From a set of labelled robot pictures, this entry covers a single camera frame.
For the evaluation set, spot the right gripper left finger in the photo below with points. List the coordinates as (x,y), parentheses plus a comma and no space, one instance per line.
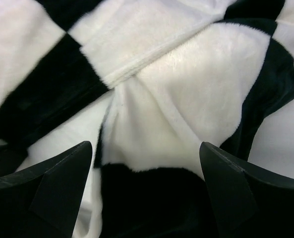
(43,200)

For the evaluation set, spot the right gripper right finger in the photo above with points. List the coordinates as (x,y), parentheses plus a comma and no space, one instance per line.
(248,201)

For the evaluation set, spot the black white checkered pillowcase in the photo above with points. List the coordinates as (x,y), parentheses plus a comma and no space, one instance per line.
(178,72)

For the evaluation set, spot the white pillow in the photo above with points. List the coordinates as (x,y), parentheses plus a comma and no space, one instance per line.
(84,126)

